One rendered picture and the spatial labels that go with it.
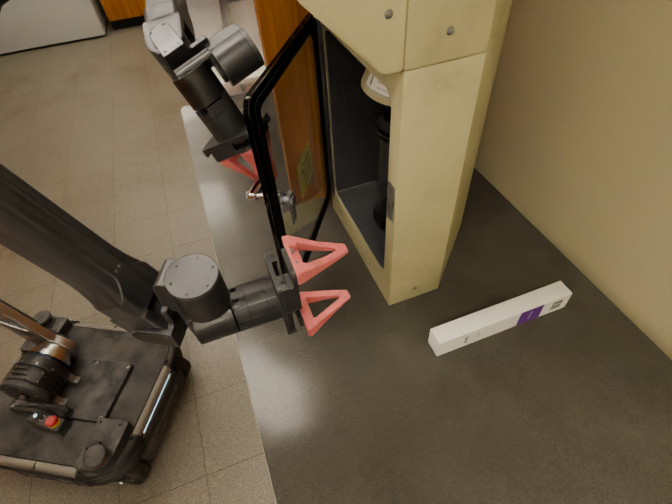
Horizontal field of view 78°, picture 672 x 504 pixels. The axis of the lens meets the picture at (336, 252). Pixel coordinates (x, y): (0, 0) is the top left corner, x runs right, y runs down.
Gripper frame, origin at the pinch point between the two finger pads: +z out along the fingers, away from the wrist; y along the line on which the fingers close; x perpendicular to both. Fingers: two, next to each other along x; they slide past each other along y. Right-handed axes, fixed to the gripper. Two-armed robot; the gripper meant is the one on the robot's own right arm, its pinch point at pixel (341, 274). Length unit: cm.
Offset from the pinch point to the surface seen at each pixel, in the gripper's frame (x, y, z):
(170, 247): 147, -121, -49
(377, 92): 20.2, 12.9, 14.1
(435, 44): 8.8, 23.5, 15.8
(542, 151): 23, -12, 55
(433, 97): 8.8, 17.0, 16.4
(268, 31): 45.8, 14.8, 4.4
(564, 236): 10, -25, 55
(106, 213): 192, -121, -83
